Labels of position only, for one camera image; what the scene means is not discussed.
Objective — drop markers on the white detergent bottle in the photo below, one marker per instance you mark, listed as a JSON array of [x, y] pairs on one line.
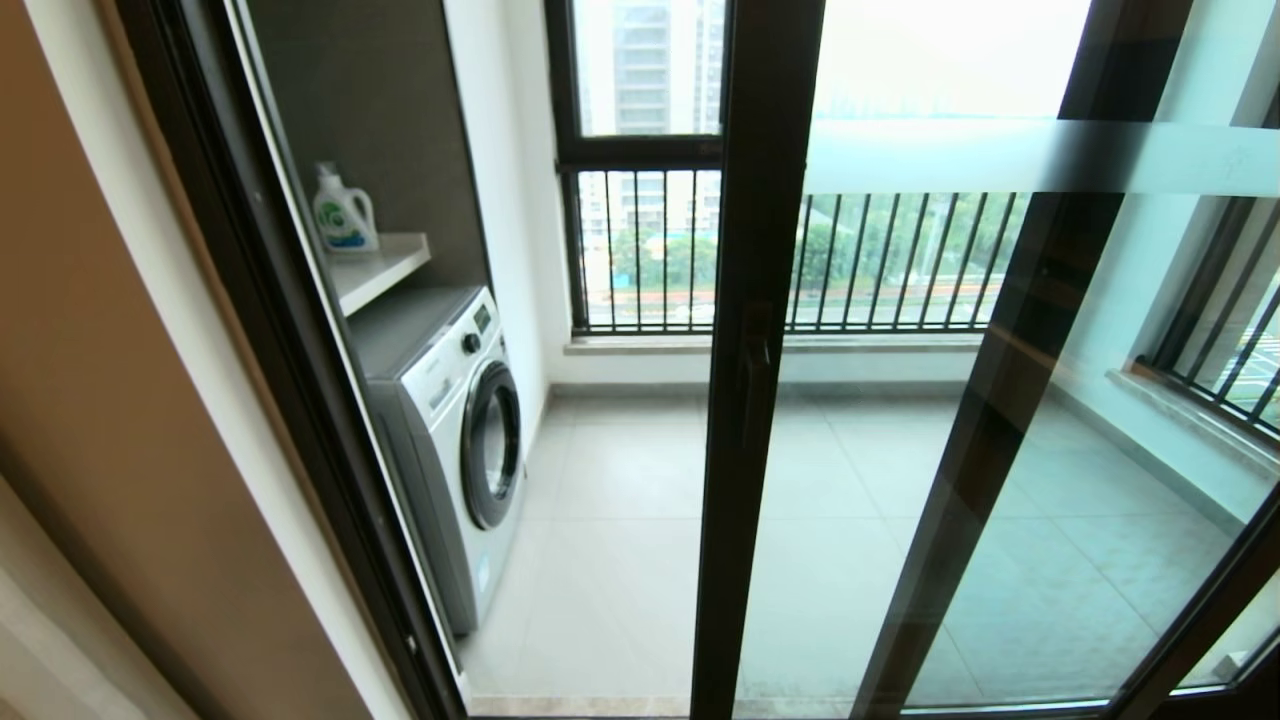
[[345, 218]]

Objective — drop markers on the black sliding door frame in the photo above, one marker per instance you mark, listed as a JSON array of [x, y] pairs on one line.
[[1000, 400]]

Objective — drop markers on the white stone shelf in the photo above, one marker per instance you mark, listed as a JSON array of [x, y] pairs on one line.
[[378, 270]]

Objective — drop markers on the glass door with printed characters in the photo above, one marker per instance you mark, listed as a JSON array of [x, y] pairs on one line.
[[760, 200]]

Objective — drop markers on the long grey stone window sill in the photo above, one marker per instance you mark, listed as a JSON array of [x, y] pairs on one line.
[[640, 345]]

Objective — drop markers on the silver front-load washing machine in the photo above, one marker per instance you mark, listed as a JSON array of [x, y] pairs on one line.
[[490, 440]]

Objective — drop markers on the black long window railing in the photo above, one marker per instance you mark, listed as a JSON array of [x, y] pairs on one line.
[[650, 326]]

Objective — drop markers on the short grey stone window sill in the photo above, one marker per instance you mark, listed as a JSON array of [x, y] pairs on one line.
[[1190, 415]]

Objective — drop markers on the black short window railing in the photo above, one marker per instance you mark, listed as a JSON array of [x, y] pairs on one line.
[[1200, 392]]

